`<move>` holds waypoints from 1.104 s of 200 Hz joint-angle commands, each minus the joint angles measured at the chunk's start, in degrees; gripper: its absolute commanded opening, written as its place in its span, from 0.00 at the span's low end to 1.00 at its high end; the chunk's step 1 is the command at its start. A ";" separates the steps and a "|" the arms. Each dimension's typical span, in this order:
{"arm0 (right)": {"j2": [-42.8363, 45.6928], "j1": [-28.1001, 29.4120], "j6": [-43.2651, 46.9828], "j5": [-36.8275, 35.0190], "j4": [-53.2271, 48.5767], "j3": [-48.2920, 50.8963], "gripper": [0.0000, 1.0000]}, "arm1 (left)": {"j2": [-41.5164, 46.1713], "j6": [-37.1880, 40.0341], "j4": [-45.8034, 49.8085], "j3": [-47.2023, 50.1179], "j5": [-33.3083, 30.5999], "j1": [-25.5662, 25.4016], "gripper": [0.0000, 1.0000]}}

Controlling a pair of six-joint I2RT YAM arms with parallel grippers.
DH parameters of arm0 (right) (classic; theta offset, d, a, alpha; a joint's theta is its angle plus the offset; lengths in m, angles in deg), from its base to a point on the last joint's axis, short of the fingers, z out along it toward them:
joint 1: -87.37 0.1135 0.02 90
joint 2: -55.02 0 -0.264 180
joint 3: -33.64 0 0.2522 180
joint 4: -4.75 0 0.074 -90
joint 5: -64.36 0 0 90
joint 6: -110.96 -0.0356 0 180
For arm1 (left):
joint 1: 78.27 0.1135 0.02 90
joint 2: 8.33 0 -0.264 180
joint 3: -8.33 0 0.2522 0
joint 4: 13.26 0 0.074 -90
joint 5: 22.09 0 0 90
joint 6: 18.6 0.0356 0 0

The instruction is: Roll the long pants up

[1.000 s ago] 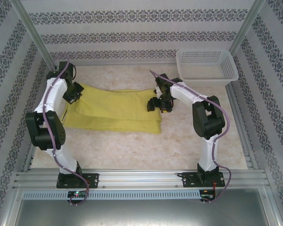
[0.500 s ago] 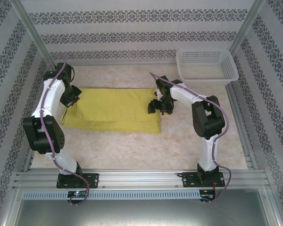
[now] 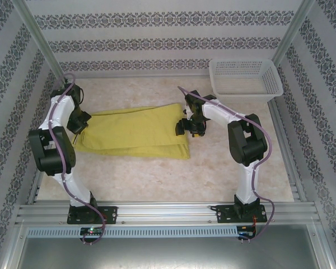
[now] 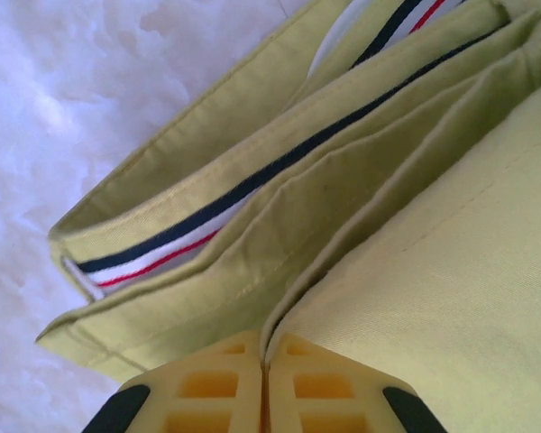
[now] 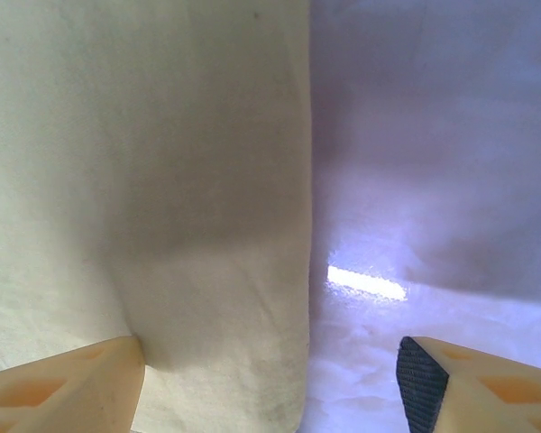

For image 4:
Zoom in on yellow long pants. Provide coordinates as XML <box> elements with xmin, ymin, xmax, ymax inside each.
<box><xmin>35</xmin><ymin>0</ymin><xmax>541</xmax><ymax>433</ymax></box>

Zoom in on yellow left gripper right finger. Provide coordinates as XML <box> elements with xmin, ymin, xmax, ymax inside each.
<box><xmin>261</xmin><ymin>332</ymin><xmax>450</xmax><ymax>433</ymax></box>

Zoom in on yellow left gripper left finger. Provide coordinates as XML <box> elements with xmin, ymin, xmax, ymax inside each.
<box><xmin>81</xmin><ymin>330</ymin><xmax>265</xmax><ymax>433</ymax></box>

